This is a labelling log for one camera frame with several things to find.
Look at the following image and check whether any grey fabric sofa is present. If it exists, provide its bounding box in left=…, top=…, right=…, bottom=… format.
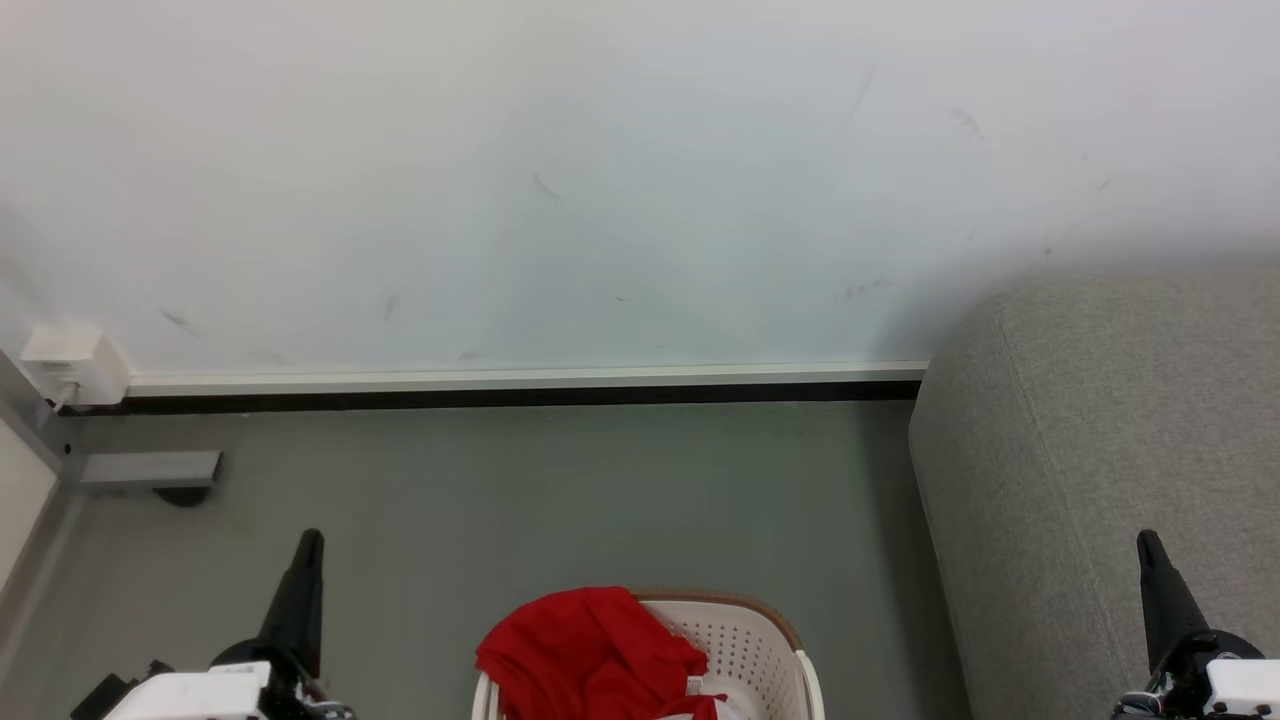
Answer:
left=907, top=268, right=1280, bottom=720

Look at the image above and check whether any grey metal frame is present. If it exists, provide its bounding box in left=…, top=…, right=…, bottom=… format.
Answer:
left=0, top=350, right=223, bottom=621

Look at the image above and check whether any white wall power adapter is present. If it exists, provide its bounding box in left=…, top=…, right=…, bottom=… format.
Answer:
left=19, top=324, right=132, bottom=408

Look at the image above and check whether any white flat panel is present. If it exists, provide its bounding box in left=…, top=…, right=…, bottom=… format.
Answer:
left=0, top=415, right=59, bottom=593

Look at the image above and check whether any white and black baseboard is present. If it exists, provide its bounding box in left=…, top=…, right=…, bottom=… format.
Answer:
left=60, top=361, right=930, bottom=417

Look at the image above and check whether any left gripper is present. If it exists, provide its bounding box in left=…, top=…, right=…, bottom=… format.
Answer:
left=70, top=528, right=357, bottom=720

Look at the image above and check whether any white plastic laundry basket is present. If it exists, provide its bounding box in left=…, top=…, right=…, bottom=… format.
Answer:
left=471, top=589, right=827, bottom=720

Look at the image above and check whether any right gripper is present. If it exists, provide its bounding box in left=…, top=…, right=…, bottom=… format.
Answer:
left=1114, top=529, right=1280, bottom=720

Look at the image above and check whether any red garment with white trim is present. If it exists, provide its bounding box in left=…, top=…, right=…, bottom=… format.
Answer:
left=475, top=586, right=732, bottom=720

